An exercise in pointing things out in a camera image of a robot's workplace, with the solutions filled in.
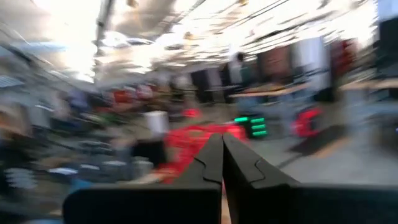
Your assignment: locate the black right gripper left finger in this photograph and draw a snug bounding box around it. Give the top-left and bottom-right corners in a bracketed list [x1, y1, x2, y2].
[63, 133, 224, 224]

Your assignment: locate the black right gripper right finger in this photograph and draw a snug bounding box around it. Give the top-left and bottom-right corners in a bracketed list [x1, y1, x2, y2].
[223, 133, 398, 224]

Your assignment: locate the red artificial flower bunch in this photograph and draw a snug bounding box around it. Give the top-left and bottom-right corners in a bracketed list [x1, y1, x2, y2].
[163, 123, 249, 185]

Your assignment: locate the black device with green lights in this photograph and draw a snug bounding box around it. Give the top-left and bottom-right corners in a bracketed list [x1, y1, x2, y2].
[233, 115, 269, 139]

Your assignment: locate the wooden workstation table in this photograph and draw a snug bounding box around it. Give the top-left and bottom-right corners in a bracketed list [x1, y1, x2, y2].
[229, 82, 312, 99]

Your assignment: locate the person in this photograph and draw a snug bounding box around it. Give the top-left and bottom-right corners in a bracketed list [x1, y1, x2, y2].
[228, 52, 246, 86]

